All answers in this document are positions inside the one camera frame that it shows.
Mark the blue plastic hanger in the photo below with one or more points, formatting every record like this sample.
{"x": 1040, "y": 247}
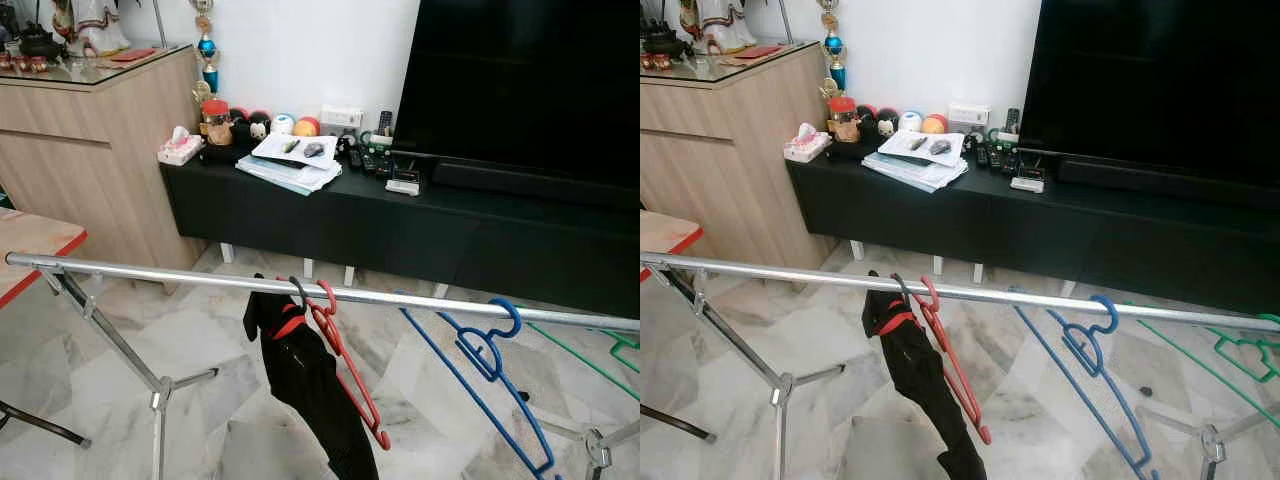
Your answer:
{"x": 518, "y": 318}
{"x": 1114, "y": 315}

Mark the silver metal clothes rack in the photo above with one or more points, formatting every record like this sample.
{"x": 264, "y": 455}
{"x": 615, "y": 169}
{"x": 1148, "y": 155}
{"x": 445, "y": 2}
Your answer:
{"x": 150, "y": 273}
{"x": 800, "y": 277}

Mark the black TV console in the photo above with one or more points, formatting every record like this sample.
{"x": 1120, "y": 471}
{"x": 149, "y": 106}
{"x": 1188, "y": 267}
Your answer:
{"x": 400, "y": 240}
{"x": 1050, "y": 240}

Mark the blue white round toy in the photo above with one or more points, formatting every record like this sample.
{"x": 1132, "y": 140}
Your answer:
{"x": 282, "y": 124}
{"x": 909, "y": 121}

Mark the orange round toy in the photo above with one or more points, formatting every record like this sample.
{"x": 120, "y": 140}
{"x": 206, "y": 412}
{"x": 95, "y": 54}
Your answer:
{"x": 307, "y": 127}
{"x": 933, "y": 124}

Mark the pink tissue box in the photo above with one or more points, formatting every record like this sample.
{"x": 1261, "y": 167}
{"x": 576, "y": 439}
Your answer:
{"x": 805, "y": 147}
{"x": 180, "y": 150}

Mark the jar with red lid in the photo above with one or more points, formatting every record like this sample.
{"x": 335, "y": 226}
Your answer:
{"x": 214, "y": 108}
{"x": 842, "y": 105}

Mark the white robed figurine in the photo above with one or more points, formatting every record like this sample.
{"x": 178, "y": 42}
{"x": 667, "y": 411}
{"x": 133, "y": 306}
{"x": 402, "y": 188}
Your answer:
{"x": 720, "y": 25}
{"x": 95, "y": 30}

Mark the dark grey hanger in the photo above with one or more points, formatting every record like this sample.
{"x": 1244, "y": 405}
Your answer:
{"x": 903, "y": 288}
{"x": 300, "y": 290}

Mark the light wooden cabinet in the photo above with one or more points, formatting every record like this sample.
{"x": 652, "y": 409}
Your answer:
{"x": 90, "y": 150}
{"x": 720, "y": 150}

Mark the small white device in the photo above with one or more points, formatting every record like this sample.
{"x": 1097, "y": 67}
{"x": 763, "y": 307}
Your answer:
{"x": 1028, "y": 184}
{"x": 403, "y": 187}

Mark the black soundbar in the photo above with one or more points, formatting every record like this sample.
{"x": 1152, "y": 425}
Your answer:
{"x": 520, "y": 183}
{"x": 1150, "y": 180}

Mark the red booklet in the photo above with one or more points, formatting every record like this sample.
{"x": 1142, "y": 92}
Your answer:
{"x": 133, "y": 55}
{"x": 760, "y": 51}

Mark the black pot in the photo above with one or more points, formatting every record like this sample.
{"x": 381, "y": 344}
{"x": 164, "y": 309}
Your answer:
{"x": 42, "y": 45}
{"x": 665, "y": 42}

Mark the white wall socket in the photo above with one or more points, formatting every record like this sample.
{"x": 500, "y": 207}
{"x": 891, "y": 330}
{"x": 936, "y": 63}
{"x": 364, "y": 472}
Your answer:
{"x": 341, "y": 116}
{"x": 968, "y": 113}

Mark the red plastic hanger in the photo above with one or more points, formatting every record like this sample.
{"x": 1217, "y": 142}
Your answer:
{"x": 985, "y": 435}
{"x": 383, "y": 440}

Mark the green plastic hanger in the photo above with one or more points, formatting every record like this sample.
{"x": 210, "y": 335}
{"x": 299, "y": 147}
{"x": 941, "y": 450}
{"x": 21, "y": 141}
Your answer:
{"x": 1240, "y": 345}
{"x": 580, "y": 359}

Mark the blue gold trophy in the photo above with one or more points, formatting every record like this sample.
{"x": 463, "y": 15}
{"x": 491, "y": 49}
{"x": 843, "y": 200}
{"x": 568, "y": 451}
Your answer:
{"x": 833, "y": 45}
{"x": 207, "y": 45}

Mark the black remote control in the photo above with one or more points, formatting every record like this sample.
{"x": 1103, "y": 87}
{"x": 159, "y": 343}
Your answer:
{"x": 1012, "y": 120}
{"x": 385, "y": 122}

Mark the stack of papers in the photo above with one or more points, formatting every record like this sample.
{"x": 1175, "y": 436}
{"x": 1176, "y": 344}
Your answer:
{"x": 290, "y": 165}
{"x": 915, "y": 165}

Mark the black television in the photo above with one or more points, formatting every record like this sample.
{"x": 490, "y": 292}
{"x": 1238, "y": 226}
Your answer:
{"x": 1150, "y": 80}
{"x": 520, "y": 80}

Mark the black plush toy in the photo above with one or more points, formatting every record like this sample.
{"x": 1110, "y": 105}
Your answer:
{"x": 884, "y": 124}
{"x": 257, "y": 127}

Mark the black shirt red collar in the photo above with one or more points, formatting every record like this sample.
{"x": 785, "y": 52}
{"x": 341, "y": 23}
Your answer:
{"x": 925, "y": 390}
{"x": 310, "y": 390}

